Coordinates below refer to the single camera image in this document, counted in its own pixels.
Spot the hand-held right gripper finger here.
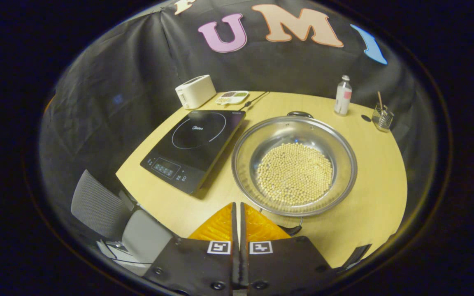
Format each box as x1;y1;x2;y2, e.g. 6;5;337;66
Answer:
144;202;238;296
240;202;336;296

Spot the stainless steel pot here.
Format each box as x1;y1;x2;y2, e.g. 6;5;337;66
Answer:
232;111;358;237

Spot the black induction cooktop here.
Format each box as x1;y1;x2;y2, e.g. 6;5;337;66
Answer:
140;110;246;194

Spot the pile of soybeans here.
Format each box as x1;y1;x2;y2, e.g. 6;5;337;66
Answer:
256;142;333;206

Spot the grey office chair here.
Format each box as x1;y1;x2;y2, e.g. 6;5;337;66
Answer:
71;169;174;264

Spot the white divided dish of beans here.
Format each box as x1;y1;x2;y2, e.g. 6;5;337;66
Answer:
215;91;249;106

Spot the white countertop appliance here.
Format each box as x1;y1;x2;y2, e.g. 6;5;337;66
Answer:
175;74;217;109

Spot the clear bottle with pink label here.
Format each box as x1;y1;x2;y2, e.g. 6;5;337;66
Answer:
334;75;353;116

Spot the clear glass cup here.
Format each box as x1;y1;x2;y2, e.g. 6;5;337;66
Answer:
372;104;395;132

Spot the black power cable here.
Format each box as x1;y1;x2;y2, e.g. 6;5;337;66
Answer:
239;91;270;111

